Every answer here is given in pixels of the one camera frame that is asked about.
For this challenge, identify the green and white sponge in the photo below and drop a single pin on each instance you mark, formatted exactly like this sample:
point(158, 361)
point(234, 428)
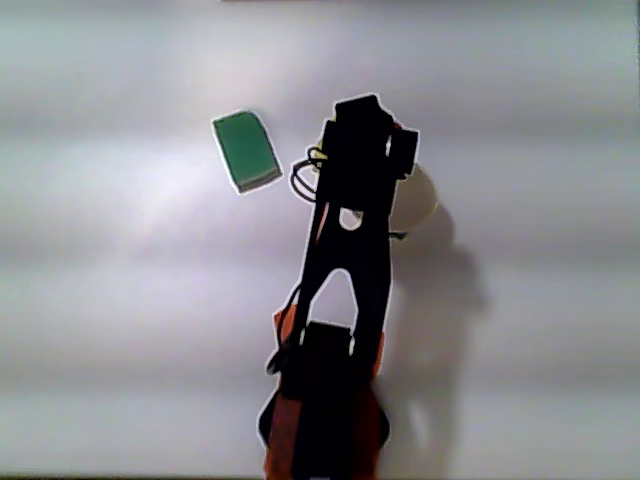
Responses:
point(245, 145)

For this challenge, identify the yellow and white sponge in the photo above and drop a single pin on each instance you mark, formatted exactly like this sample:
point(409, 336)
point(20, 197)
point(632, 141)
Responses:
point(316, 154)

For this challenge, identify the white paper cup green sleeve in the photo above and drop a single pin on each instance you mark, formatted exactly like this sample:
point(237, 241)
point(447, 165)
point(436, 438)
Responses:
point(417, 200)

